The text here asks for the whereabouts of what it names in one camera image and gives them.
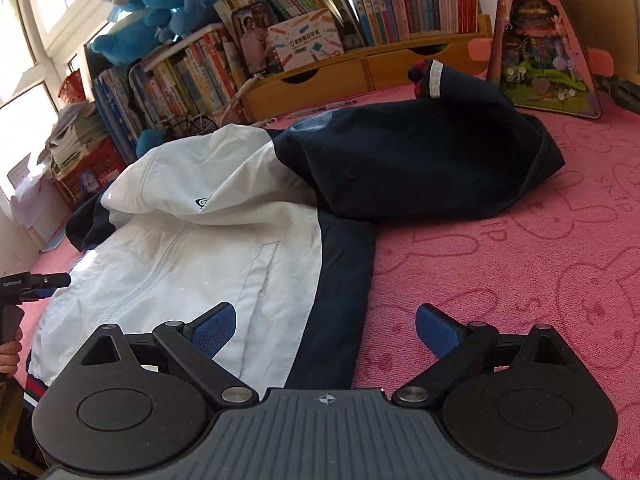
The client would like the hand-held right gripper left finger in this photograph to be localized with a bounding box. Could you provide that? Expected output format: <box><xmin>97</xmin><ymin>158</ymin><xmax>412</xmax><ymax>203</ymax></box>
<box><xmin>79</xmin><ymin>303</ymin><xmax>258</xmax><ymax>407</ymax></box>

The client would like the person's left hand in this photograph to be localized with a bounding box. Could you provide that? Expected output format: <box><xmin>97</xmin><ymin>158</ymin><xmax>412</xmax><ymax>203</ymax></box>
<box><xmin>0</xmin><ymin>340</ymin><xmax>23</xmax><ymax>376</ymax></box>

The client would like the blue plush toy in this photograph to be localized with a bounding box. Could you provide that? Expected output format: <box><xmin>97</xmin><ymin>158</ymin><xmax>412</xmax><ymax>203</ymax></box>
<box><xmin>90</xmin><ymin>0</ymin><xmax>221</xmax><ymax>66</ymax></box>

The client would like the pen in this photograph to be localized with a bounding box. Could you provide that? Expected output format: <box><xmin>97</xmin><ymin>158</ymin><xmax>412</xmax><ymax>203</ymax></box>
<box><xmin>295</xmin><ymin>102</ymin><xmax>361</xmax><ymax>113</ymax></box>

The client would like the white printed cardboard box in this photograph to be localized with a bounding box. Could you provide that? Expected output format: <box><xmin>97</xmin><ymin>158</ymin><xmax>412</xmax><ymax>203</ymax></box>
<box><xmin>267</xmin><ymin>9</ymin><xmax>346</xmax><ymax>73</ymax></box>

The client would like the stack of workbooks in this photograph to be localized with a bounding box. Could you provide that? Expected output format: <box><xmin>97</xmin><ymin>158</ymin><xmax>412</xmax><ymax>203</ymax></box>
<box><xmin>45</xmin><ymin>100</ymin><xmax>108</xmax><ymax>171</ymax></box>

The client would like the pink triangular miniature house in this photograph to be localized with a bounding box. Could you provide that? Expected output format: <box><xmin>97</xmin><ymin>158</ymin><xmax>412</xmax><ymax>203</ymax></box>
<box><xmin>487</xmin><ymin>0</ymin><xmax>603</xmax><ymax>121</ymax></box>

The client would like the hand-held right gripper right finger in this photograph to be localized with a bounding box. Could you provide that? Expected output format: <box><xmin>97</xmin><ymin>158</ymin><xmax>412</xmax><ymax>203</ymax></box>
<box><xmin>392</xmin><ymin>304</ymin><xmax>576</xmax><ymax>406</ymax></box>

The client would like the miniature black bicycle model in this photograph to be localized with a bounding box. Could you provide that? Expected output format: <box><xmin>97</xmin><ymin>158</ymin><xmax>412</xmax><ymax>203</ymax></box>
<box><xmin>155</xmin><ymin>110</ymin><xmax>218</xmax><ymax>138</ymax></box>

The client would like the wooden drawer organizer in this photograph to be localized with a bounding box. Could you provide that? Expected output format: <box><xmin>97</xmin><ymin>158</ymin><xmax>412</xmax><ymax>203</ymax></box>
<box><xmin>240</xmin><ymin>15</ymin><xmax>493</xmax><ymax>121</ymax></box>

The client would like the row of tall books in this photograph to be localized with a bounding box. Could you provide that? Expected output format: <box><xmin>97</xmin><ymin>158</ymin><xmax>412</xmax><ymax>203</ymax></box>
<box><xmin>92</xmin><ymin>25</ymin><xmax>241</xmax><ymax>161</ymax></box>

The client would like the grid paper sheet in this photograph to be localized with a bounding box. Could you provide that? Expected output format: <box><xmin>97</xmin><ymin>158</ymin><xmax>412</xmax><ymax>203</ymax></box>
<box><xmin>7</xmin><ymin>155</ymin><xmax>33</xmax><ymax>191</ymax></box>

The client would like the blue plush ball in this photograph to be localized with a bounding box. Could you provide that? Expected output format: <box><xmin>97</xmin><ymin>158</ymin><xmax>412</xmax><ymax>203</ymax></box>
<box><xmin>137</xmin><ymin>130</ymin><xmax>168</xmax><ymax>158</ymax></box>

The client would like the red plastic crate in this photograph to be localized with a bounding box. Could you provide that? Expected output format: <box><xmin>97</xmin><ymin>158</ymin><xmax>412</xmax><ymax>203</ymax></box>
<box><xmin>55</xmin><ymin>137</ymin><xmax>128</xmax><ymax>206</ymax></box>

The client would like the navy and white jacket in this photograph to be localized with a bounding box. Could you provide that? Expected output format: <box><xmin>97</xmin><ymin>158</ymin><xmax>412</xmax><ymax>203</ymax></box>
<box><xmin>22</xmin><ymin>59</ymin><xmax>567</xmax><ymax>411</ymax></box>

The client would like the white charging cable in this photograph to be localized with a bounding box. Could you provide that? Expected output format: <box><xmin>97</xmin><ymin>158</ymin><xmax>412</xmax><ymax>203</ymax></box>
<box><xmin>225</xmin><ymin>74</ymin><xmax>278</xmax><ymax>128</ymax></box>

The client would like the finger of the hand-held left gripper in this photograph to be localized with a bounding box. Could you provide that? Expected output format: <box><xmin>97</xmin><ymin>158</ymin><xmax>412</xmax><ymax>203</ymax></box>
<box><xmin>30</xmin><ymin>273</ymin><xmax>71</xmax><ymax>301</ymax></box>

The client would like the pink rabbit print towel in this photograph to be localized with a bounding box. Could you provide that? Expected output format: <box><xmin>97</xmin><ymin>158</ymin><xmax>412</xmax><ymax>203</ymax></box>
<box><xmin>15</xmin><ymin>72</ymin><xmax>640</xmax><ymax>480</ymax></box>

